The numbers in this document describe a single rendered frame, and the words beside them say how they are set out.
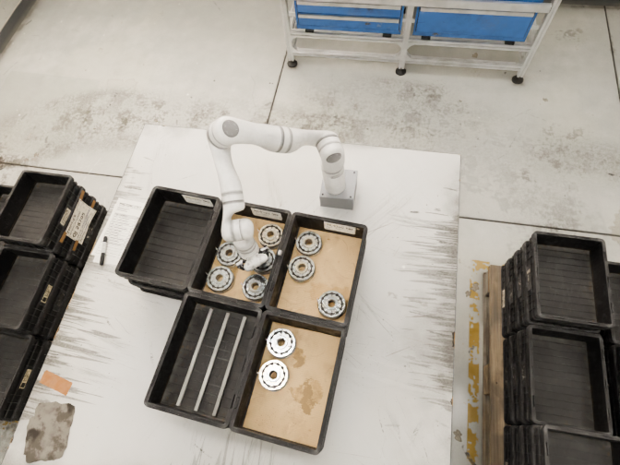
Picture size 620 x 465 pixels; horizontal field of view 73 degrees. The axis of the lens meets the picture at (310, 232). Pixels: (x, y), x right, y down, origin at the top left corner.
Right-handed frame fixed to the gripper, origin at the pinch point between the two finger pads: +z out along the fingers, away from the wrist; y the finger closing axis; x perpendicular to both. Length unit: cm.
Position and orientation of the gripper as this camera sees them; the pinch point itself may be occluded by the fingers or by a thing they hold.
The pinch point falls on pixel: (256, 264)
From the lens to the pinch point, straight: 165.1
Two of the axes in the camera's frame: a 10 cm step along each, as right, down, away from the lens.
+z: 0.8, 4.2, 9.0
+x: 5.1, 7.6, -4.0
